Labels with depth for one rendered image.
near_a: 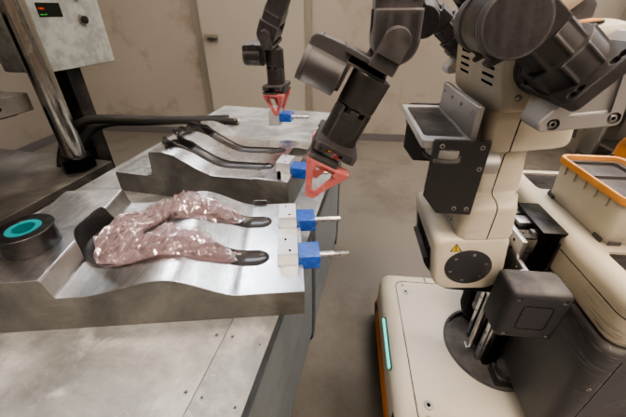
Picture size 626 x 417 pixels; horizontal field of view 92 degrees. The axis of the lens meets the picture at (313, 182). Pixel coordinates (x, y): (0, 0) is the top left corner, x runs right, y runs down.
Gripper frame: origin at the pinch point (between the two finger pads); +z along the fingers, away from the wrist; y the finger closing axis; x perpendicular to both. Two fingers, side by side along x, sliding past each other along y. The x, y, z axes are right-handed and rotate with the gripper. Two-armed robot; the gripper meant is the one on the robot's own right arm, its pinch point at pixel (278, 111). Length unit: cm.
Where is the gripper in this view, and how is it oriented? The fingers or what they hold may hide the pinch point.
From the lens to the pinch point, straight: 106.8
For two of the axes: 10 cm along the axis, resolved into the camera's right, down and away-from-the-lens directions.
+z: 0.2, 8.7, 5.0
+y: -2.3, 4.9, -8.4
